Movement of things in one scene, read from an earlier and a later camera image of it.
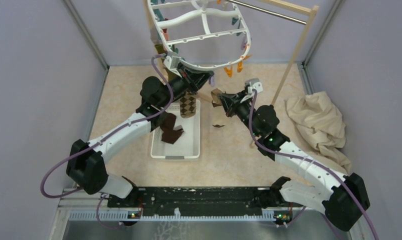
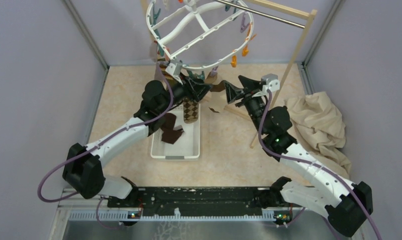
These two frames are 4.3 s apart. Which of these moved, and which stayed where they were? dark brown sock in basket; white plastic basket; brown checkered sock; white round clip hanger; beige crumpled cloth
Moved: brown checkered sock; white round clip hanger
Stayed: white plastic basket; dark brown sock in basket; beige crumpled cloth
